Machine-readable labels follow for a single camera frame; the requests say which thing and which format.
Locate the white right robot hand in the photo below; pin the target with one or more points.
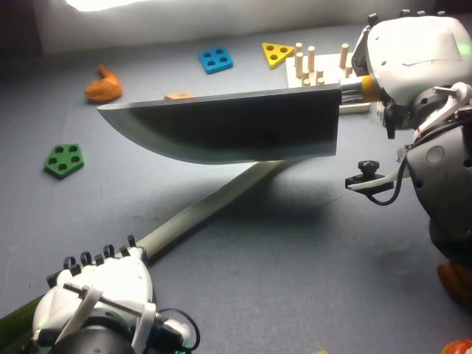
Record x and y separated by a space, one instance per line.
413 55

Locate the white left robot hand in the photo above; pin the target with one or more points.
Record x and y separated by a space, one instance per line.
118 280

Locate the pale green leek stalk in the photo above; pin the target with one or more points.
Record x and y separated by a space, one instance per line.
206 206

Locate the large kitchen knife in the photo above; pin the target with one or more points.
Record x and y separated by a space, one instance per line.
239 125

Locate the wooden peg board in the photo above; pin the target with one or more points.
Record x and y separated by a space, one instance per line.
332 64

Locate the blue square block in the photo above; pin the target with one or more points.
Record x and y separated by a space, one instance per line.
216 60

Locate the green pentagon block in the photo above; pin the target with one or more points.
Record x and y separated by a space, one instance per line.
64 159

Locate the yellow triangle block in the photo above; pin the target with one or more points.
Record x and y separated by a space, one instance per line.
277 52

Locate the grey table cloth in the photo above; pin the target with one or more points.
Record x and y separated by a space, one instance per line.
295 258

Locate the orange toy chicken wing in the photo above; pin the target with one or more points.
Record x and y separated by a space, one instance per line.
105 88

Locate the brown ribbed toy food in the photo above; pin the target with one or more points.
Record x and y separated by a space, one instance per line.
459 280

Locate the red orange toy food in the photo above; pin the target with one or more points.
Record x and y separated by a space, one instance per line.
459 348

